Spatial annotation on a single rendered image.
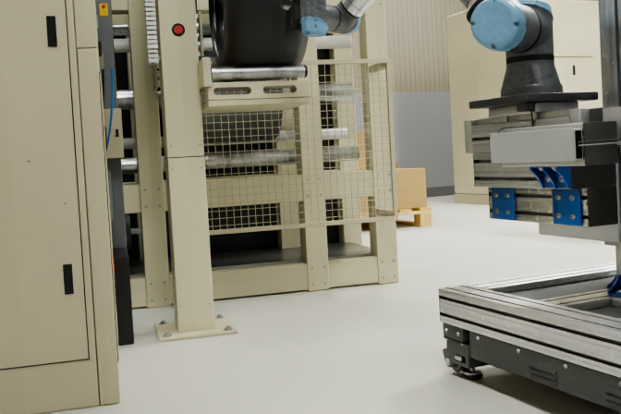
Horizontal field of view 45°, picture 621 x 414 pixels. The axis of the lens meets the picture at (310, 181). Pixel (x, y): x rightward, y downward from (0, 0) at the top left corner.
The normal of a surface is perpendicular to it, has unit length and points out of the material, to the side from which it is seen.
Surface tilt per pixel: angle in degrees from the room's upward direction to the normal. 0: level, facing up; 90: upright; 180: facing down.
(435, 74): 90
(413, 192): 90
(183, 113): 90
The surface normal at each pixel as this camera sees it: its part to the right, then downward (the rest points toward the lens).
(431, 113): 0.41, 0.01
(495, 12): -0.56, 0.17
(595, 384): -0.91, 0.07
